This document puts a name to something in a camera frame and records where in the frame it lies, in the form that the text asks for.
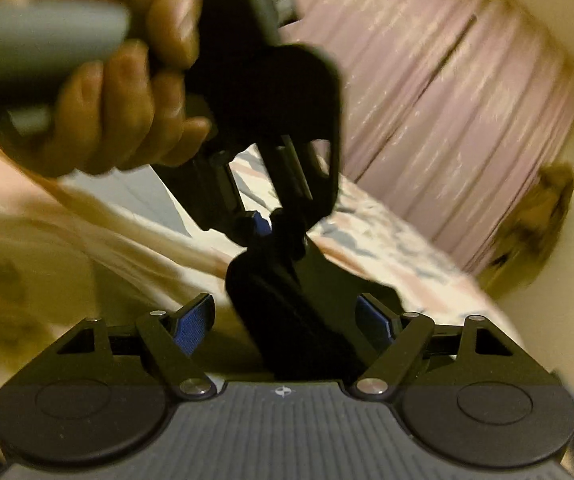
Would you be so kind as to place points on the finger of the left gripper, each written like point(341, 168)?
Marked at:
point(291, 186)
point(224, 209)

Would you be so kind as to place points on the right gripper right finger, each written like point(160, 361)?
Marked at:
point(400, 341)

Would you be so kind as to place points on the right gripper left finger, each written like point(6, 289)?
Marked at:
point(171, 338)

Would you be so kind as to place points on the black pants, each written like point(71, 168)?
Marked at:
point(302, 311)

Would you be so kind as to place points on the person's left hand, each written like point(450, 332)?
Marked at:
point(128, 111)

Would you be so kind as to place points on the checkered pink grey quilt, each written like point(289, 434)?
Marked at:
point(66, 254)

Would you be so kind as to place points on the pink curtain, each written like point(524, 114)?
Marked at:
point(451, 108)

